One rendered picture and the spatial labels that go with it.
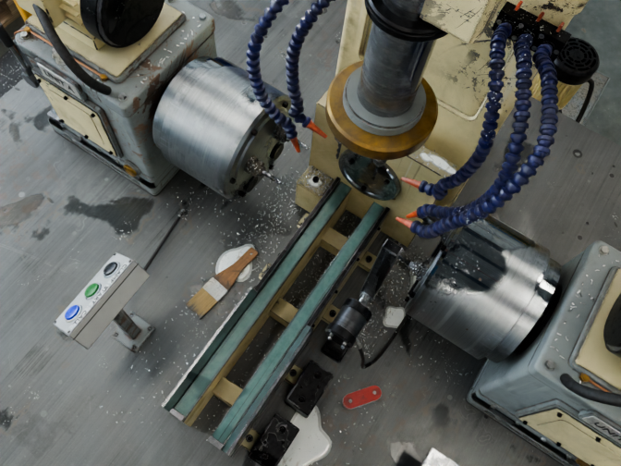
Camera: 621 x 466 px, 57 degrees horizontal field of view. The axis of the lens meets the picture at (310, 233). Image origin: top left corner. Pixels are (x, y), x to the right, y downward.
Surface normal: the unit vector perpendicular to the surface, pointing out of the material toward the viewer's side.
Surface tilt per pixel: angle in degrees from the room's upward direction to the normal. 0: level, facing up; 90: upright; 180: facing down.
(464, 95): 90
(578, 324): 0
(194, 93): 13
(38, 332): 0
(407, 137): 0
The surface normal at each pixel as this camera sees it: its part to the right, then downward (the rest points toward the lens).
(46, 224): 0.07, -0.40
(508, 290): -0.10, -0.16
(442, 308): -0.45, 0.47
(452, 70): -0.55, 0.75
